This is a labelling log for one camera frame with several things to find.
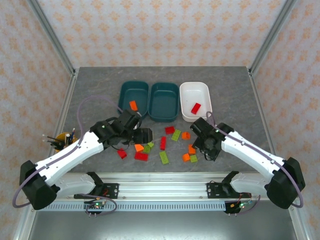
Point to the aluminium frame post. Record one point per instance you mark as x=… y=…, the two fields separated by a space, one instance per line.
x=270 y=37
x=53 y=37

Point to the teal plastic container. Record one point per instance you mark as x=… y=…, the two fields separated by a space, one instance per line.
x=163 y=102
x=132 y=90

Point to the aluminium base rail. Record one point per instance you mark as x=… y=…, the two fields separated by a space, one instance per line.
x=162 y=190

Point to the yellow pen cup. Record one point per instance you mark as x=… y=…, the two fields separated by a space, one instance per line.
x=61 y=137

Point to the square green lego plate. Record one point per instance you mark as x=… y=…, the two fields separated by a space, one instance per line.
x=146 y=149

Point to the controller board with green light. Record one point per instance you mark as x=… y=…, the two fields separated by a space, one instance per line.
x=240 y=206
x=96 y=205

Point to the long narrow red lego brick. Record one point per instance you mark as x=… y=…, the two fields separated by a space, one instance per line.
x=163 y=143

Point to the white plastic container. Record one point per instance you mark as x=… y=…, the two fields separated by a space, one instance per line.
x=193 y=93

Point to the blue pen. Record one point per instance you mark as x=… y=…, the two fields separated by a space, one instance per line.
x=72 y=133

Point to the aluminium table side rail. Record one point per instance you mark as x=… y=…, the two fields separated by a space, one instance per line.
x=67 y=100
x=258 y=100

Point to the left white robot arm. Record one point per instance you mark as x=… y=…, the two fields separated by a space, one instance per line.
x=70 y=155

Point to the grey metal panel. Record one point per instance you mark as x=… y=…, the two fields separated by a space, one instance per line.
x=162 y=225

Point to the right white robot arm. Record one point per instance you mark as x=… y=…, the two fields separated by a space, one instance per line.
x=250 y=152

